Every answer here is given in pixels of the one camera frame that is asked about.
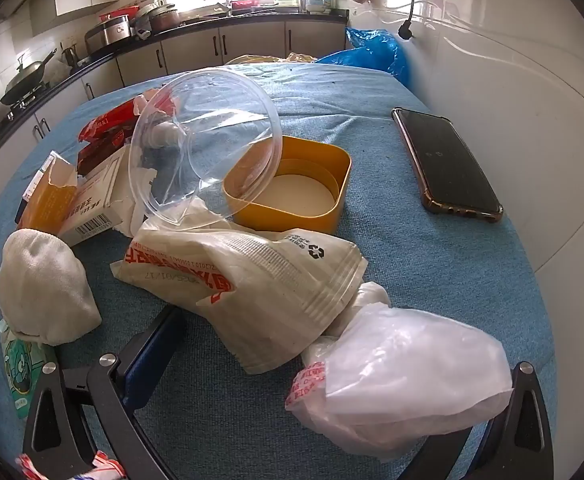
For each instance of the yellow plastic box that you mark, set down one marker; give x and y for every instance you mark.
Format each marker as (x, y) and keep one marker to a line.
(339, 170)

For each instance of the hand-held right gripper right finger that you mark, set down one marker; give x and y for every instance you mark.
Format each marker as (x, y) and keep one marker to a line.
(489, 447)

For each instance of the black lidded wok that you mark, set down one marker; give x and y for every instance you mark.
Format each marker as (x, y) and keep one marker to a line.
(24, 80)

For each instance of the green printed packet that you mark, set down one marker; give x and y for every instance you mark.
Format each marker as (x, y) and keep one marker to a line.
(22, 365)

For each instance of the person's left hand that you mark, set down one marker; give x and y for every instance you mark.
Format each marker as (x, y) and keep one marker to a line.
(47, 285)

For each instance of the yellow plastic bag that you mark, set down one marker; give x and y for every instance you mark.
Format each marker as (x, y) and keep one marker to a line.
(257, 58)

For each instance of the red basin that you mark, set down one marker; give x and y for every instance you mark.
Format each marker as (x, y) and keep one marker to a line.
(119, 12)

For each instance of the grey lower kitchen cabinets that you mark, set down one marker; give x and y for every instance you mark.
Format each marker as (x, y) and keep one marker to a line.
(192, 50)

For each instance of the brown cooking pot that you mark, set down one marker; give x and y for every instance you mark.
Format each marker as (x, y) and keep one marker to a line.
(163, 17)

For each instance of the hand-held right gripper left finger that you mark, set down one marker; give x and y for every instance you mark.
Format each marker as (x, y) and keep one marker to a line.
(154, 345)

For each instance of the black smartphone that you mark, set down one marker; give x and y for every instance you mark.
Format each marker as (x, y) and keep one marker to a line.
(446, 160)

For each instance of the dark red snack packet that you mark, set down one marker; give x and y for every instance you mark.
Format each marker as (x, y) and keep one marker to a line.
(94, 157)

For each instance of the silver rice cooker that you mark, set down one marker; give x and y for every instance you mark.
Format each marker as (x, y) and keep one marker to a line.
(109, 35)

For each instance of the white barcode carton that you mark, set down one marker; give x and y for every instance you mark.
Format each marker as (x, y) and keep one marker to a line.
(92, 210)

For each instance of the blue plastic bag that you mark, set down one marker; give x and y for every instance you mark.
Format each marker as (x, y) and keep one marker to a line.
(371, 50)

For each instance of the red and white wrapper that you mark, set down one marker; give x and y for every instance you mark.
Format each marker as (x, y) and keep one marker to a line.
(102, 465)

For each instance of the torn orange carton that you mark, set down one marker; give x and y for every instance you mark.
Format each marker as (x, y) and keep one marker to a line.
(47, 205)

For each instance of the blue tablecloth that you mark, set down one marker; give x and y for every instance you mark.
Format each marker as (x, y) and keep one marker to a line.
(371, 260)

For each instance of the translucent white plastic bag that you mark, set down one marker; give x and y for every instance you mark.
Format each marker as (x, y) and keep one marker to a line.
(406, 370)

